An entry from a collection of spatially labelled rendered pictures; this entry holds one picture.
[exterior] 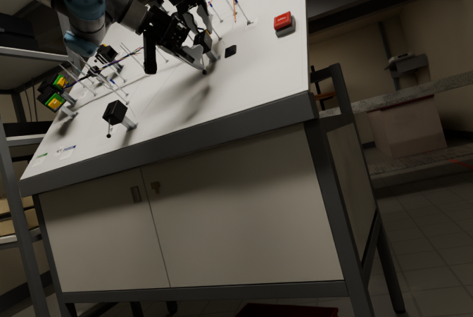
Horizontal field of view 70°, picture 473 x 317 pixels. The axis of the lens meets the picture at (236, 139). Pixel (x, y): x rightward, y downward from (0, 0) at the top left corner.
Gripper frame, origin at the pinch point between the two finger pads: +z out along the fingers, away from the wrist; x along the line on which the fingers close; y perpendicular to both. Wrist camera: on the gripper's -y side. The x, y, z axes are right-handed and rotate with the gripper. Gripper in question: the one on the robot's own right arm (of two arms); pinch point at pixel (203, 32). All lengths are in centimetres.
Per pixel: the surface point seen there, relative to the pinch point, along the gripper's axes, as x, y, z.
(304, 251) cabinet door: -14, -40, 57
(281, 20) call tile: -24.8, -5.2, 6.3
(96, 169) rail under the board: 45, -26, 22
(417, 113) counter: -84, 408, 247
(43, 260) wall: 266, 65, 115
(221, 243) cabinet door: 9, -37, 53
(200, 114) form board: 2.6, -23.2, 18.5
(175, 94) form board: 14.0, -10.5, 12.7
